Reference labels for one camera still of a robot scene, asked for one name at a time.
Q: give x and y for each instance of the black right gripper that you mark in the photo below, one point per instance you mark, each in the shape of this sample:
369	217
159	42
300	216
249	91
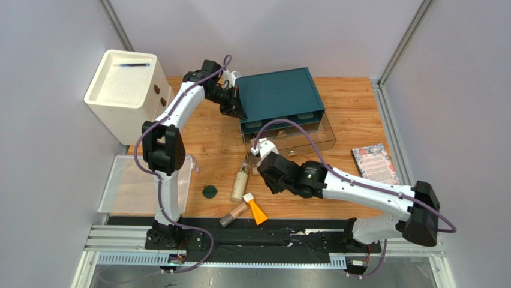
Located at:
267	170

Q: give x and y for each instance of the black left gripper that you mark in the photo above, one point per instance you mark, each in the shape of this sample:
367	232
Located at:
234	107

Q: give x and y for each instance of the clear acrylic drawer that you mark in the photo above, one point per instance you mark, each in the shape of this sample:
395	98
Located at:
289	140

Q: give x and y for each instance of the orange tube white cap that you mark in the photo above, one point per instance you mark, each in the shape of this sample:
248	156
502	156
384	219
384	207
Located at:
258	214

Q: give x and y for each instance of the cream lotion bottle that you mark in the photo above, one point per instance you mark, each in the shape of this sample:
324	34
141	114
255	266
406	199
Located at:
240	183

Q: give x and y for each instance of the pink foundation tube silver cap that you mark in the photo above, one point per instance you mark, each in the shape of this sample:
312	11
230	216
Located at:
233	214

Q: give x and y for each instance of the rose gold foundation bottle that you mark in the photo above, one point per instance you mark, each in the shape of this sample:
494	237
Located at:
253	158

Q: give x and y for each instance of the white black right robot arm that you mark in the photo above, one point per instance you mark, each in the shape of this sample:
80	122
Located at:
410	212

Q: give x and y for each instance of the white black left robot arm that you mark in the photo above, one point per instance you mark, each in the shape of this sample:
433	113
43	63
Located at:
163	148

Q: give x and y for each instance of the teal drawer organizer box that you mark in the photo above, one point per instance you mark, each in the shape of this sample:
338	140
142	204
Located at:
288	94

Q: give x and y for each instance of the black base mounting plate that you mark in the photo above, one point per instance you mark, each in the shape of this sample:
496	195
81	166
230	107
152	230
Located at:
327	241

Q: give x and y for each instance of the floral pink palette box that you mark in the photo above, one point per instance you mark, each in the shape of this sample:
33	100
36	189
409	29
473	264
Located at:
374	163

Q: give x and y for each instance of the dark green round compact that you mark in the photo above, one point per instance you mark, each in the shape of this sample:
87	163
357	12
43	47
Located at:
209	191

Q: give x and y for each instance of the white storage cabinet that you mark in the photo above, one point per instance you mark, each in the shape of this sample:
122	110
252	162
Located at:
128	89

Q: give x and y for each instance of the clear plastic zip pouch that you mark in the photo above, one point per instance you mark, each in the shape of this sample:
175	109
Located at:
130	191

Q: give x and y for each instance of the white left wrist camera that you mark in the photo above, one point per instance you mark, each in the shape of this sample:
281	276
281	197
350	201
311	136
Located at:
230	78

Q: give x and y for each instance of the aluminium rail frame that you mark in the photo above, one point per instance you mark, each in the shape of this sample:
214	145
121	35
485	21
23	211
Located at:
124	245

